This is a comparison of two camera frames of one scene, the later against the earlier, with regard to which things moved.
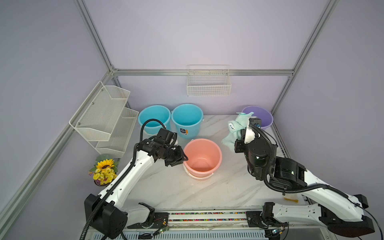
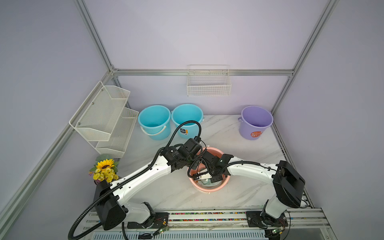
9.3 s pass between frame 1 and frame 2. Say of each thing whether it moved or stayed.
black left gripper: moved
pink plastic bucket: moved
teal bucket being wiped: stayed
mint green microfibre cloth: moved
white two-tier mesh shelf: stayed
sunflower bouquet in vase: stayed
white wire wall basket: stayed
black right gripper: moved
